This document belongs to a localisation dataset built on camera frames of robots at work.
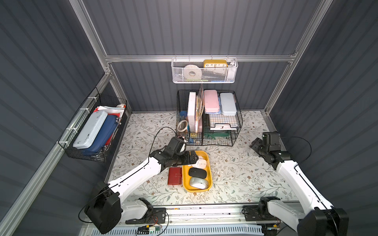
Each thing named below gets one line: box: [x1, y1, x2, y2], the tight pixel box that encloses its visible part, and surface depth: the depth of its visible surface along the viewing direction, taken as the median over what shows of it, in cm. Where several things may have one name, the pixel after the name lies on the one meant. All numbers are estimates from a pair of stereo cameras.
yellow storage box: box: [182, 150, 213, 193], surface depth 87 cm
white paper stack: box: [210, 123, 238, 131], surface depth 89 cm
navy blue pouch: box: [81, 114, 119, 153], surface depth 68 cm
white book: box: [187, 91, 197, 134], surface depth 91 cm
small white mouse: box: [191, 158, 207, 170], surface depth 89 cm
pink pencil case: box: [203, 89, 221, 114], surface depth 93 cm
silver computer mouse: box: [189, 177, 209, 190], surface depth 86 cm
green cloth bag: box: [203, 132, 231, 141], surface depth 95 cm
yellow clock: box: [203, 59, 228, 68], surface depth 90 cm
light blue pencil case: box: [220, 92, 238, 116], surface depth 96 cm
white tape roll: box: [183, 64, 203, 80], surface depth 85 cm
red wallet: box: [167, 166, 183, 185], surface depth 86 cm
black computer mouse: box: [188, 167, 207, 179], surface depth 88 cm
